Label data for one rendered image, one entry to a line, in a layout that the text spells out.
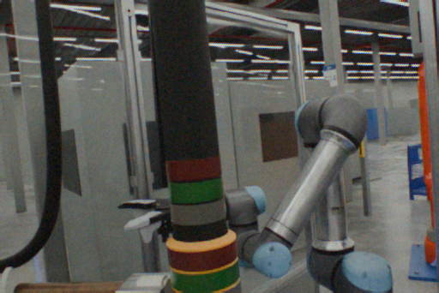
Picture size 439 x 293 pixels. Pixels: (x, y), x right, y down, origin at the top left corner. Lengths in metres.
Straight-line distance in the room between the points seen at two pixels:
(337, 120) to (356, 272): 0.36
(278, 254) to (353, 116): 0.36
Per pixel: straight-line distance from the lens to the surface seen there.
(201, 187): 0.21
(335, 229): 1.06
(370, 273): 0.97
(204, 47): 0.22
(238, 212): 0.91
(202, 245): 0.22
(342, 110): 0.91
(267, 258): 0.80
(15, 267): 0.30
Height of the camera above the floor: 1.63
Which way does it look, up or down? 3 degrees down
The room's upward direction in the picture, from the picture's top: 6 degrees counter-clockwise
